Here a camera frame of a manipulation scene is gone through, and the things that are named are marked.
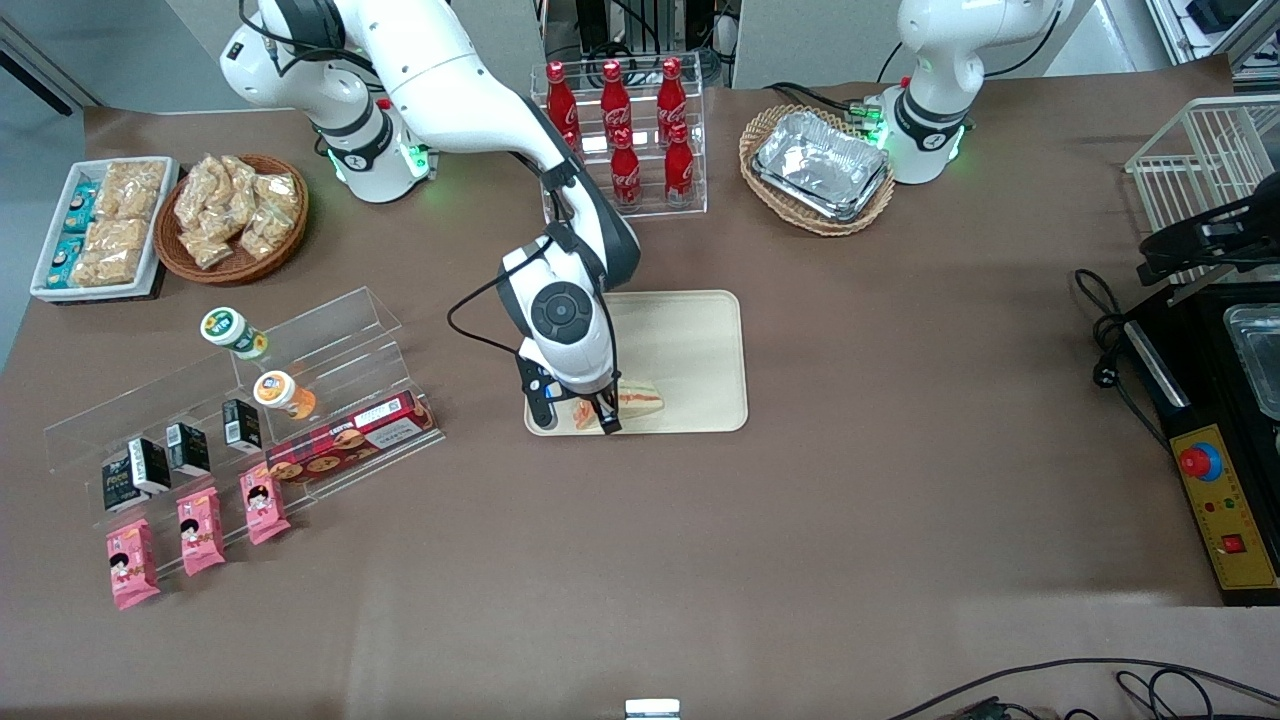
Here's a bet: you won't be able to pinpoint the teal snack pack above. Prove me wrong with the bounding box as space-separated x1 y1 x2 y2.
64 182 100 234
47 238 87 290

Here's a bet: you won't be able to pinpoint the clear pack of crisp snacks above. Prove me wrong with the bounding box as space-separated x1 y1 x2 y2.
85 217 153 253
70 248 143 290
99 161 167 220

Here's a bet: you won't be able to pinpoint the red cola bottle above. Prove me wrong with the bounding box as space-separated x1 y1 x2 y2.
610 127 643 212
656 56 689 131
545 61 581 149
599 59 632 136
664 122 696 209

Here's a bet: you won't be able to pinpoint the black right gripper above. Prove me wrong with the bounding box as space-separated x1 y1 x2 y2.
516 351 624 437

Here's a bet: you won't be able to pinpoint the clear bag of puffed snacks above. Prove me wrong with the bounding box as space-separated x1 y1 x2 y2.
183 227 237 270
240 204 293 257
255 172 302 217
174 158 227 233
220 155 263 203

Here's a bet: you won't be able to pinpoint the white wire rack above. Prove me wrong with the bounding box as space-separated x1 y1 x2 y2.
1125 95 1280 288

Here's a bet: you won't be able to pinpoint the triangle sandwich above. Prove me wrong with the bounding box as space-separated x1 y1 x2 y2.
571 377 666 432

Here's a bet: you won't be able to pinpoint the aluminium foil tray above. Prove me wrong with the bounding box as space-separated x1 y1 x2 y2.
750 150 893 223
757 109 890 207

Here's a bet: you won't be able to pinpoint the pink snack pack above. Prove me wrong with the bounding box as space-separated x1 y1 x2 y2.
240 470 292 547
177 487 228 577
106 518 162 611

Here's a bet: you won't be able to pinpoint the clear acrylic bottle rack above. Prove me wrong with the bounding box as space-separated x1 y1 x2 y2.
529 60 709 225

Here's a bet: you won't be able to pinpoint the black carton white lettering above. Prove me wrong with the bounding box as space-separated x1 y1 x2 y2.
102 456 149 514

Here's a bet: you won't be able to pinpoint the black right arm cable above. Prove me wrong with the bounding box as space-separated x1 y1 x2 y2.
446 234 563 363

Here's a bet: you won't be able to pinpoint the brown wicker basket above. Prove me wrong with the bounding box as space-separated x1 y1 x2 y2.
154 153 310 287

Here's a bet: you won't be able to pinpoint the beige plastic tray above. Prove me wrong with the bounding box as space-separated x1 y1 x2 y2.
524 290 749 437

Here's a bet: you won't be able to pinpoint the clear acrylic tiered stand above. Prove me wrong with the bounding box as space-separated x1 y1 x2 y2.
44 287 447 578

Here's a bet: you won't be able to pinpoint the red cookie box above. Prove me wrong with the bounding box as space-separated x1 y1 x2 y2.
264 391 439 487

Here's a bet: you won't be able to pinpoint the red emergency stop button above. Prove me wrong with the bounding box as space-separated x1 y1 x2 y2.
1178 442 1224 484

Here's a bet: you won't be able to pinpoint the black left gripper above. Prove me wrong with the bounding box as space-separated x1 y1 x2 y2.
1138 198 1280 285

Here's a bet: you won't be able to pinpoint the black power cable with plug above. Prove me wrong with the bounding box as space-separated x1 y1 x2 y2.
1072 267 1173 453

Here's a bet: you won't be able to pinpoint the looped black cable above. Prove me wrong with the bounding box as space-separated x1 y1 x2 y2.
1114 667 1233 720

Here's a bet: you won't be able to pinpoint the steel food container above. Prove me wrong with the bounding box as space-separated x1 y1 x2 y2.
1224 304 1280 422

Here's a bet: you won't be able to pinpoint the black machine yellow panel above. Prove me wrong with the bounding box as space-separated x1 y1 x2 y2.
1124 283 1280 608

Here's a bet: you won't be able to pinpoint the white rectangular snack tray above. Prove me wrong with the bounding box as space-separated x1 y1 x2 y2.
29 157 181 303

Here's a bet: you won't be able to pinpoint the short steel bar handle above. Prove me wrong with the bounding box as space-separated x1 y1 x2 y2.
1149 320 1192 408

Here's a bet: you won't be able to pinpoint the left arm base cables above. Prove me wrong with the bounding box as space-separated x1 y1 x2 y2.
764 80 883 128

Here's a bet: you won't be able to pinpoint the long steel bar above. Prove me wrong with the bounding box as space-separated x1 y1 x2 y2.
1168 278 1238 307

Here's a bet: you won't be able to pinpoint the green lid yogurt cup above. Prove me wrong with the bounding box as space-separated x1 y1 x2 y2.
200 307 270 361

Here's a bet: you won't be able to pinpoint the light wicker basket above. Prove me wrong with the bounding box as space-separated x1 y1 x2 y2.
739 104 897 238

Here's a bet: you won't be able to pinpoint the orange lid yogurt cup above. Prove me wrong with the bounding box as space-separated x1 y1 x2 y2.
253 370 318 421

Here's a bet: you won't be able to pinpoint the long black cable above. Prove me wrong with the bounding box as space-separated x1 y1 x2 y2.
885 657 1280 720

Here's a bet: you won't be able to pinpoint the black background equipment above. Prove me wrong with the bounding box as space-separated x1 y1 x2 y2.
540 0 743 87

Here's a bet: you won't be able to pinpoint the aluminium frame shelf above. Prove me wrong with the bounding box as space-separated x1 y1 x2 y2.
1145 0 1280 83

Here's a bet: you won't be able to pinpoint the small black drink carton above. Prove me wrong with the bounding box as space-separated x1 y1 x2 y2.
166 422 212 479
128 437 172 495
222 398 264 454

